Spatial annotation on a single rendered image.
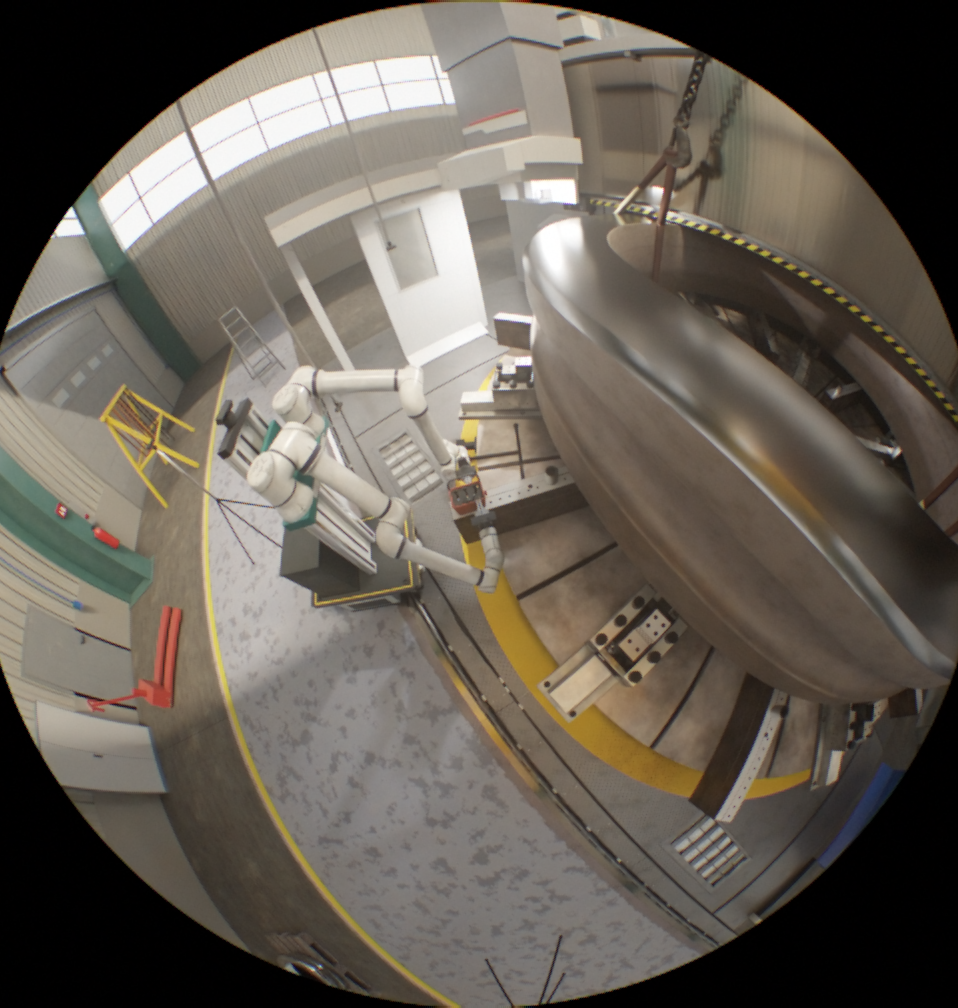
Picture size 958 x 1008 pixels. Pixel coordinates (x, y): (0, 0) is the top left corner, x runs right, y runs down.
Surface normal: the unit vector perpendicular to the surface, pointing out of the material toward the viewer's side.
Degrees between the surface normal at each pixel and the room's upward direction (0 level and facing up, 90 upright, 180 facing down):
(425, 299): 90
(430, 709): 0
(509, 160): 90
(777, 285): 90
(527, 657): 0
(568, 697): 0
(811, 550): 90
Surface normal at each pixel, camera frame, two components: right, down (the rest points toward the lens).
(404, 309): 0.54, 0.67
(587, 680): -0.18, -0.50
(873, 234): -0.81, 0.56
